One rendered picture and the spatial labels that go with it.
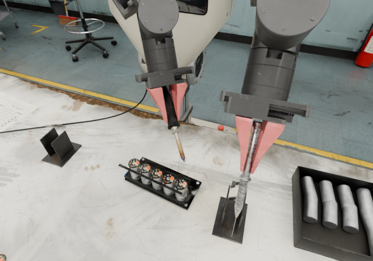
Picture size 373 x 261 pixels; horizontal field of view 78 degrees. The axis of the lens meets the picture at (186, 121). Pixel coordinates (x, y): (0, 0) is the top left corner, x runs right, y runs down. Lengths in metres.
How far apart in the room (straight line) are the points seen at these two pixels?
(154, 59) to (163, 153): 0.27
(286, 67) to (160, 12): 0.18
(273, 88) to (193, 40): 0.47
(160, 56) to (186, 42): 0.32
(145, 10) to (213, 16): 0.36
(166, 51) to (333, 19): 2.64
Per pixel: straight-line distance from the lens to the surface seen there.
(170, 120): 0.45
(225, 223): 0.50
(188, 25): 0.71
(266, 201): 0.55
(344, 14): 2.97
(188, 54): 0.75
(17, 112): 0.88
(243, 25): 3.01
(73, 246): 0.53
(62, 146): 0.64
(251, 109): 0.28
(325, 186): 0.59
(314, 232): 0.55
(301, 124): 1.97
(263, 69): 0.29
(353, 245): 0.57
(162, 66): 0.42
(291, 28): 0.23
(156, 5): 0.36
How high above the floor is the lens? 1.21
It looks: 42 degrees down
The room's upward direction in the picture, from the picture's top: straight up
